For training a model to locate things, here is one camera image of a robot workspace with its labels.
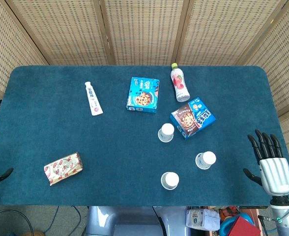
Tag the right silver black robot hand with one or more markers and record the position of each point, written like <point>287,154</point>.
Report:
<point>274,172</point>

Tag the white floral paper cup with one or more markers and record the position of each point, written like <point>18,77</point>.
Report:
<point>166,132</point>
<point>206,160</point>
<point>169,180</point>

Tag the red box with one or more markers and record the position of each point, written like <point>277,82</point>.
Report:
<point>242,227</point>

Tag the gold red printed snack pack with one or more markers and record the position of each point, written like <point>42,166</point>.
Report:
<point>63,168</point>

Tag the blue round object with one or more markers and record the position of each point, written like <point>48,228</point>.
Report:
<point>224,227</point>

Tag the white plastic package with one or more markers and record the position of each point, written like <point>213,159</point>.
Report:
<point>203,218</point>

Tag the blue brown cookie box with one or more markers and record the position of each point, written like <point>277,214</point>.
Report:
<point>192,119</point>

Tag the white toothpaste tube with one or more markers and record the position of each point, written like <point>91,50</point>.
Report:
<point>93,100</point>

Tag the green capped drink bottle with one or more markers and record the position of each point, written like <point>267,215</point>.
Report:
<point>180,83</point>

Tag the blue felt table cloth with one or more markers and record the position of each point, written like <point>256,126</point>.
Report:
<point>122,152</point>

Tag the grey robot torso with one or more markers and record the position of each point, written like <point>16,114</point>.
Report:
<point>124,221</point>

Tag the light blue cookie box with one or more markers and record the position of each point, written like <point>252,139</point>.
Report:
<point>143,96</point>

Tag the wicker folding screen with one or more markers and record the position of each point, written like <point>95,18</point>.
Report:
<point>144,29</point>

